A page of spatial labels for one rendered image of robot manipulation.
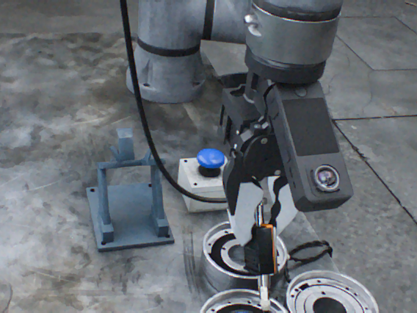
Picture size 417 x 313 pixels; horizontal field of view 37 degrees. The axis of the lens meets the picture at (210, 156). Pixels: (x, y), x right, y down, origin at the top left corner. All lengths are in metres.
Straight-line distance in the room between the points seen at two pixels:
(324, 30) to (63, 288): 0.43
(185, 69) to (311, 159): 0.63
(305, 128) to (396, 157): 2.18
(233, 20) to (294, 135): 0.57
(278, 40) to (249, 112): 0.09
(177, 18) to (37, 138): 0.31
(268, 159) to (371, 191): 1.88
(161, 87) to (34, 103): 0.22
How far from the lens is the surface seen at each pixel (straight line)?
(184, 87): 1.12
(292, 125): 0.52
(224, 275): 0.73
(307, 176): 0.50
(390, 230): 2.28
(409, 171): 2.63
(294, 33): 0.51
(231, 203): 0.59
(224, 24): 1.07
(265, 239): 0.62
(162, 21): 1.08
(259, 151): 0.56
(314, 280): 0.76
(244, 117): 0.56
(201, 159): 0.85
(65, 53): 1.29
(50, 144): 1.00
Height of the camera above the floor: 1.35
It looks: 34 degrees down
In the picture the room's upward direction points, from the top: 8 degrees clockwise
